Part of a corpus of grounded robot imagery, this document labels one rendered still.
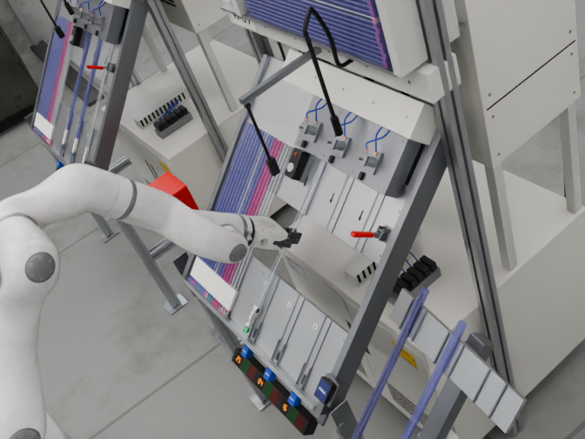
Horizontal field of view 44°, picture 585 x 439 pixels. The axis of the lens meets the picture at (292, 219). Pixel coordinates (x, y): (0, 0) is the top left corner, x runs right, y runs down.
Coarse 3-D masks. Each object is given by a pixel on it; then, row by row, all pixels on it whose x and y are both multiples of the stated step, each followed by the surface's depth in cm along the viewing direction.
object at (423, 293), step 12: (420, 288) 139; (420, 300) 138; (408, 324) 140; (396, 348) 142; (396, 360) 143; (384, 372) 145; (384, 384) 145; (372, 396) 147; (372, 408) 147; (360, 420) 149; (360, 432) 149
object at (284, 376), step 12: (192, 288) 213; (204, 300) 208; (216, 312) 203; (228, 324) 198; (240, 336) 194; (252, 348) 190; (264, 360) 186; (276, 372) 182; (288, 384) 178; (300, 396) 174; (312, 408) 171
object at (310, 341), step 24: (264, 264) 195; (240, 288) 200; (288, 288) 186; (240, 312) 199; (264, 312) 191; (288, 312) 184; (312, 312) 178; (264, 336) 190; (288, 336) 183; (312, 336) 177; (336, 336) 171; (288, 360) 182; (312, 360) 176; (336, 360) 170; (312, 384) 175
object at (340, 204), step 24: (264, 96) 204; (288, 96) 196; (312, 96) 189; (264, 120) 202; (288, 120) 194; (288, 144) 193; (312, 168) 185; (336, 168) 179; (288, 192) 191; (336, 192) 177; (360, 192) 171; (408, 192) 161; (312, 216) 183; (336, 216) 176; (360, 216) 170; (384, 216) 165; (360, 240) 169
